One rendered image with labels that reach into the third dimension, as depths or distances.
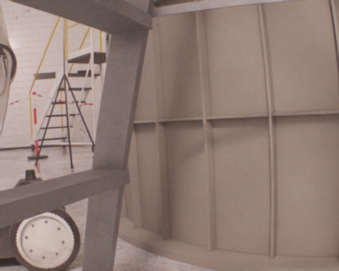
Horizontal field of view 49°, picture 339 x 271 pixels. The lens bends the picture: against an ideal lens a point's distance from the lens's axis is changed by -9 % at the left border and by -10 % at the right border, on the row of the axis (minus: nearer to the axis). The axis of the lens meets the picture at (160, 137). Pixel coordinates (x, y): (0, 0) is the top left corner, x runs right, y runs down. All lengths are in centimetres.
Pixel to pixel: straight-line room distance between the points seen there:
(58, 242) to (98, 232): 23
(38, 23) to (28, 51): 70
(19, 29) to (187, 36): 818
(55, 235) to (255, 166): 56
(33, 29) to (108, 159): 845
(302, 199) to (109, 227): 48
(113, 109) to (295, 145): 46
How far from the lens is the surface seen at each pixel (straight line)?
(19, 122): 896
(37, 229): 109
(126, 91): 81
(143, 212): 143
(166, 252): 119
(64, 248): 111
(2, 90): 124
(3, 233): 114
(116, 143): 83
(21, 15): 934
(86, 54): 618
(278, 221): 106
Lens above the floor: 40
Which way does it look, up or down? 2 degrees down
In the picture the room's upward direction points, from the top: 3 degrees counter-clockwise
